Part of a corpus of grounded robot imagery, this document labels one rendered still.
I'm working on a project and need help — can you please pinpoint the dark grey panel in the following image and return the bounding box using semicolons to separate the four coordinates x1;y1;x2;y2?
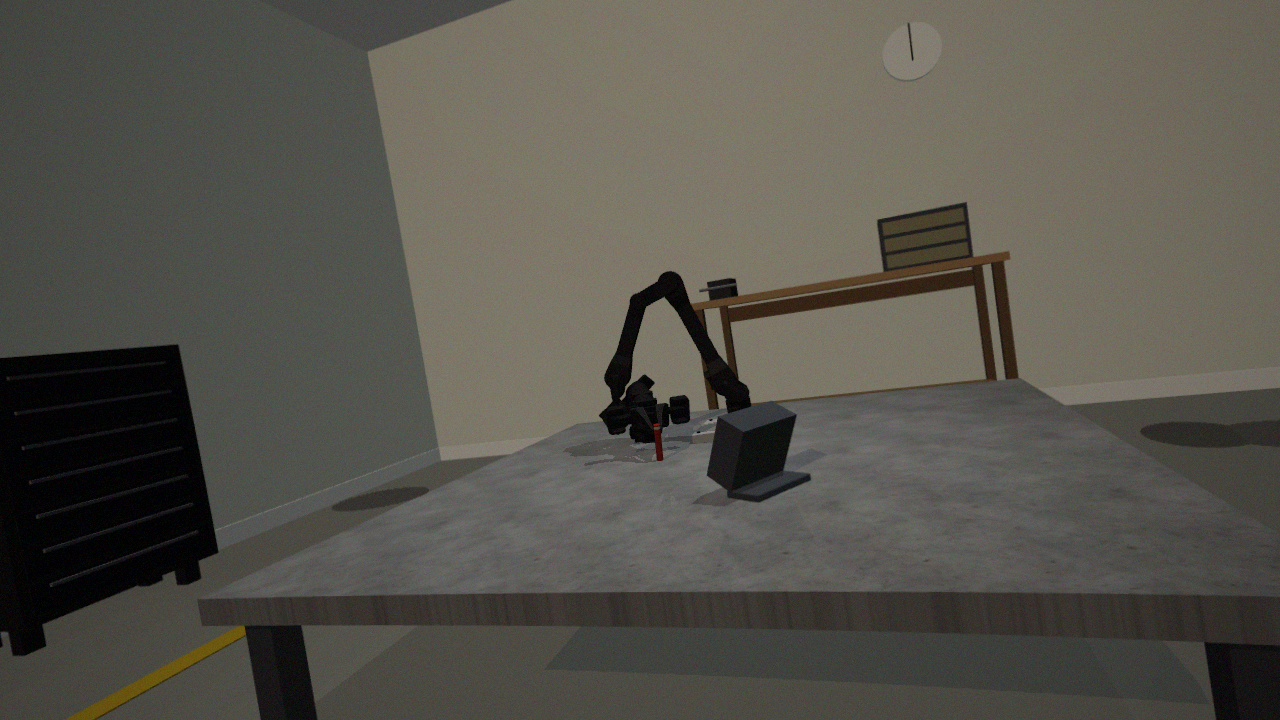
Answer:
707;401;812;502

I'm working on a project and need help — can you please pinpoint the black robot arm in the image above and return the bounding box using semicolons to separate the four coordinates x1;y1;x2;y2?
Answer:
599;272;751;425

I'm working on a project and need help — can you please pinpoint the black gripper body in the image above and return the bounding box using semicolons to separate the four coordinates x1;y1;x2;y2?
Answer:
605;389;690;436

